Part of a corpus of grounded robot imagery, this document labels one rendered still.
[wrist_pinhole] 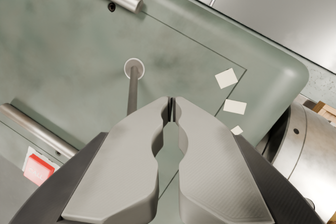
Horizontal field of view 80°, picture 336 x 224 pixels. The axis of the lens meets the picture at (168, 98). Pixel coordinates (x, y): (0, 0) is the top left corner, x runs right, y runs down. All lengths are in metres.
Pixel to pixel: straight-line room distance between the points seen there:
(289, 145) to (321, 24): 1.32
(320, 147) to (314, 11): 1.29
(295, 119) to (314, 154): 0.07
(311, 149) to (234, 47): 0.23
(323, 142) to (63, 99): 0.48
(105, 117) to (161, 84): 0.13
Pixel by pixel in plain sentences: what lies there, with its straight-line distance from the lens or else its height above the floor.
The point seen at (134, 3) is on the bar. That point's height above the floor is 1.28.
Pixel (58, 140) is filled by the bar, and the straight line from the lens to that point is 0.46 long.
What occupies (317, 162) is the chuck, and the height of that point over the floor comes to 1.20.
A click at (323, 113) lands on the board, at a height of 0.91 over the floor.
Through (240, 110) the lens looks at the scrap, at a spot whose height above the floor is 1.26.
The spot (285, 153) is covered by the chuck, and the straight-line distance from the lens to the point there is 0.41.
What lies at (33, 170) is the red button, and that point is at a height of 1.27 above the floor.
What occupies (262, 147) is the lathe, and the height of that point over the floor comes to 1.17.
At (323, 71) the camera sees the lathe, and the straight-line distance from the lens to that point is 1.11.
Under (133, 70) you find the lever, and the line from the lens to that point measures 0.32.
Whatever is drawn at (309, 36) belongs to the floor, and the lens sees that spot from 1.65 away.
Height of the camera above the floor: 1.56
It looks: 69 degrees down
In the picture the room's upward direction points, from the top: 134 degrees counter-clockwise
